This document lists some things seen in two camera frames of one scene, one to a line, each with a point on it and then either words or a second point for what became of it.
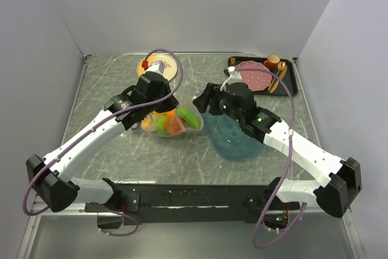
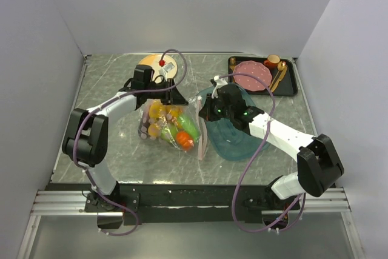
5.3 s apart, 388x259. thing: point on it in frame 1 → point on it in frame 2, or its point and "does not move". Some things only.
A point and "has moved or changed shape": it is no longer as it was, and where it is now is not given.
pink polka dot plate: [256, 80] does not move
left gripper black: [171, 103] → [173, 97]
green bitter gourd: [189, 116] → [185, 123]
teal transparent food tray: [233, 142] does not move
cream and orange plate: [170, 67] does not move
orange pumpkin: [174, 122] → [184, 141]
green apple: [160, 124] → [168, 133]
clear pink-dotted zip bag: [182, 119] has moved or changed shape
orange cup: [272, 61] does not move
